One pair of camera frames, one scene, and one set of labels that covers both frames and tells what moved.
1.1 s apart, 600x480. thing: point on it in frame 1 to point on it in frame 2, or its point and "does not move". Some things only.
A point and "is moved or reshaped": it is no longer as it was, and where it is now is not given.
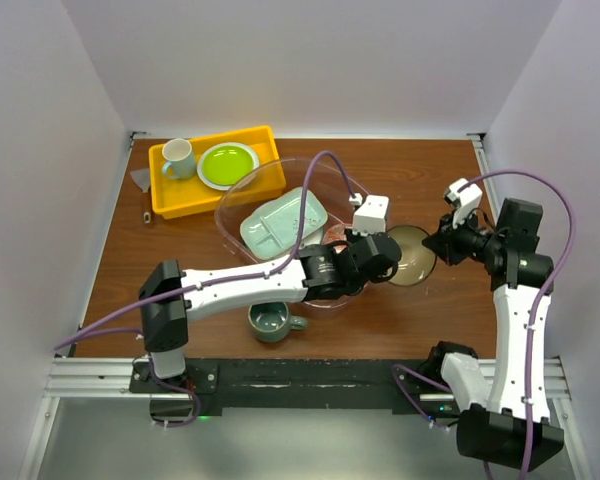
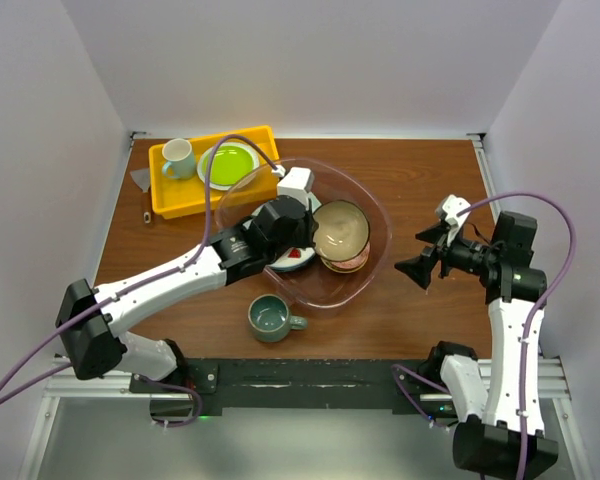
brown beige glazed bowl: [417, 263] to [342, 233]
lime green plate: [217, 186] does not move
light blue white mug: [180, 159] does not move
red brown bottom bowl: [334, 234] is moved or reshaped
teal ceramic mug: [271, 322] does not move
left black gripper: [354, 238] to [310, 225]
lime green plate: [226, 164] does not move
